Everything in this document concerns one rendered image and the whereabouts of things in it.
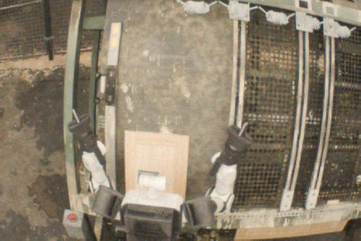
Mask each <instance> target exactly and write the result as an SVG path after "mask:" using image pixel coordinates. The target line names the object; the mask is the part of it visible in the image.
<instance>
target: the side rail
mask: <svg viewBox="0 0 361 241"><path fill-rule="evenodd" d="M86 3H87V0H75V1H73V8H72V11H71V17H70V24H69V31H68V46H67V55H66V62H65V70H64V151H65V161H66V170H67V183H68V192H69V193H72V194H76V195H78V193H79V192H80V191H81V182H80V173H79V169H80V167H79V157H78V148H77V137H76V136H75V134H74V133H72V132H70V131H69V130H68V127H67V126H68V124H69V123H70V122H72V121H73V120H74V119H75V117H74V116H73V113H72V110H74V109H75V111H76V112H77V89H78V75H79V61H80V50H81V40H82V32H83V31H82V26H83V18H84V17H85V10H86Z"/></svg>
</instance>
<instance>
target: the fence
mask: <svg viewBox="0 0 361 241"><path fill-rule="evenodd" d="M114 24H117V25H119V30H118V34H116V35H115V34H113V26H114ZM112 37H114V38H118V41H117V47H116V48H113V47H111V40H112ZM121 37H122V23H112V28H111V30H110V50H109V52H108V65H117V70H116V86H115V106H106V133H105V140H106V175H107V176H109V177H110V179H112V181H113V185H114V188H115V190H117V191H118V189H117V179H116V178H117V169H116V139H115V133H116V108H117V84H118V60H119V51H120V38H121Z"/></svg>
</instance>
